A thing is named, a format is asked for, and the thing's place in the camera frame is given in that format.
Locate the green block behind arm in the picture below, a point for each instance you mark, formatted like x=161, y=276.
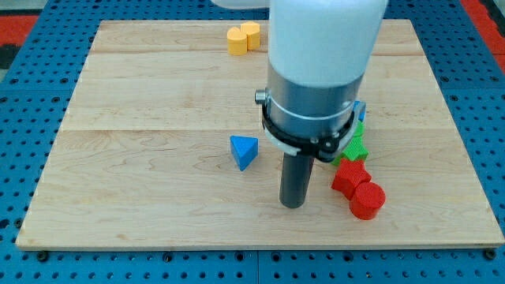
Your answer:
x=360, y=129

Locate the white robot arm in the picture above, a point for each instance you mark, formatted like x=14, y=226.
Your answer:
x=318, y=51

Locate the blue block behind arm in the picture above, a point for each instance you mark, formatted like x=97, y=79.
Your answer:
x=359, y=108

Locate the red star block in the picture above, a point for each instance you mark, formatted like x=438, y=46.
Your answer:
x=349, y=175

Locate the green star block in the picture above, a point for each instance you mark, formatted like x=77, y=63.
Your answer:
x=356, y=150

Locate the blue triangular prism block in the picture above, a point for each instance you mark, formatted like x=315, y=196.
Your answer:
x=244, y=149

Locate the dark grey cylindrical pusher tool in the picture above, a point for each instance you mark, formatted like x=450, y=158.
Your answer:
x=296, y=173

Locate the wooden board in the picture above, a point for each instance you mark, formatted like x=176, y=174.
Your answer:
x=142, y=159

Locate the red cylinder block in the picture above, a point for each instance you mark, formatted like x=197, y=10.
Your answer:
x=367, y=201

